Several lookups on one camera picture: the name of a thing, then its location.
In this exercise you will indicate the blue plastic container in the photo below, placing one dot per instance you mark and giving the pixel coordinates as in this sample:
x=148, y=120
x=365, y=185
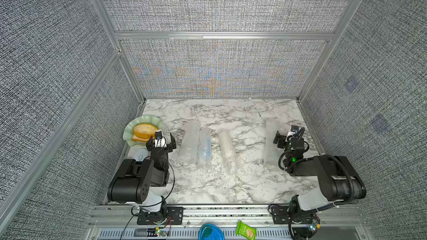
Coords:
x=210, y=232

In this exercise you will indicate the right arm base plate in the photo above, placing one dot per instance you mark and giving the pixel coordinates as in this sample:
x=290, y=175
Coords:
x=285, y=214

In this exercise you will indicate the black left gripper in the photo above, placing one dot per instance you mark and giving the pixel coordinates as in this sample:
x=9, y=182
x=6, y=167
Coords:
x=170, y=146

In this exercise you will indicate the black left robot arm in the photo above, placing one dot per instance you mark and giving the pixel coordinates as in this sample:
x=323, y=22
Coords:
x=134, y=179

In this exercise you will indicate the green snack packet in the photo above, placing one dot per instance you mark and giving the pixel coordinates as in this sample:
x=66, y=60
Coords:
x=246, y=231

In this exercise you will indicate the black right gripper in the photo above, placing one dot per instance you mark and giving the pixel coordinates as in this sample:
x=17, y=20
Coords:
x=282, y=140

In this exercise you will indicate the white round lid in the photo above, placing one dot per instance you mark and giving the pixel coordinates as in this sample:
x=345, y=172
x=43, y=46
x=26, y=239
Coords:
x=140, y=154

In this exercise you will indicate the bread roll sandwich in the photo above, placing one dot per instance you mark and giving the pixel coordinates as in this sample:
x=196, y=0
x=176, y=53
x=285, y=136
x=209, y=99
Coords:
x=143, y=132

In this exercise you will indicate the green scalloped glass plate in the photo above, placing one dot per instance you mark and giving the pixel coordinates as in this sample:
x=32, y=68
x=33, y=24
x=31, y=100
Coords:
x=127, y=134

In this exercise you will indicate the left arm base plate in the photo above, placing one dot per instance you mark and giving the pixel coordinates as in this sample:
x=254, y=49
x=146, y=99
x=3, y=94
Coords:
x=168, y=215

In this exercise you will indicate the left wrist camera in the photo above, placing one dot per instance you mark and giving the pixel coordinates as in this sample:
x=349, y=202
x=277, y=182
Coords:
x=160, y=139

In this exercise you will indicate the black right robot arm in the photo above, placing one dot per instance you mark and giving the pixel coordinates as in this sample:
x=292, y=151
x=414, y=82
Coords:
x=338, y=181

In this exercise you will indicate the bubble wrapped blue item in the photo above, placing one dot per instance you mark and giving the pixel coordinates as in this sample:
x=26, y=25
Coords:
x=204, y=155

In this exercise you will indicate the aluminium front rail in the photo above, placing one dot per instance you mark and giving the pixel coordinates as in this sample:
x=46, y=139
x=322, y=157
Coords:
x=115, y=222

